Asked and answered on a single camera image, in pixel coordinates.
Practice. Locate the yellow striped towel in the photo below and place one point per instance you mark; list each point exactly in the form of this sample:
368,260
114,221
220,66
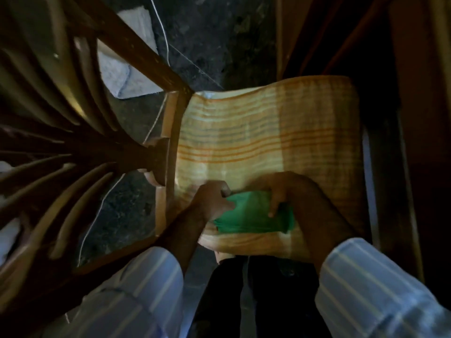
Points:
267,137

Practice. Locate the person's left thumb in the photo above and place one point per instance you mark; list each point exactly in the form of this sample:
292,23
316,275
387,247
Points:
227,204

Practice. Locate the person's left hand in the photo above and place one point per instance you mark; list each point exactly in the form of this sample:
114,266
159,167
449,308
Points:
208,204

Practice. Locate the person's right thumb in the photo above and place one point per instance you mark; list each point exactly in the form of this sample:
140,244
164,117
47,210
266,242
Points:
274,206

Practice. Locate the green cloth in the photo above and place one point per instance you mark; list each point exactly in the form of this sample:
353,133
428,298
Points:
252,216

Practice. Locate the white floor towel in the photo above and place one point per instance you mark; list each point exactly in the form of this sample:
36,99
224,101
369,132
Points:
121,75

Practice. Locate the person's right forearm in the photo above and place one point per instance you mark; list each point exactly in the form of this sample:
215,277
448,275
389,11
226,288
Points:
338,263

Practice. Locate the person's dark trousers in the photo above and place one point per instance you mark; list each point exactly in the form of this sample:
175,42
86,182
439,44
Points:
282,299

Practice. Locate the dark wooden chair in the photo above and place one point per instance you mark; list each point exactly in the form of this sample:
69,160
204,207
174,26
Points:
70,130

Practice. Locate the person's left forearm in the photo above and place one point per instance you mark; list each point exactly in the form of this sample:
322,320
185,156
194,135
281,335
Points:
169,256

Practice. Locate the person's right hand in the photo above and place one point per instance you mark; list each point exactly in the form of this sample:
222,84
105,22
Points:
292,193

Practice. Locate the dark wooden furniture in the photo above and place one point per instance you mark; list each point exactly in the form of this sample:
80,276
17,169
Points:
405,102

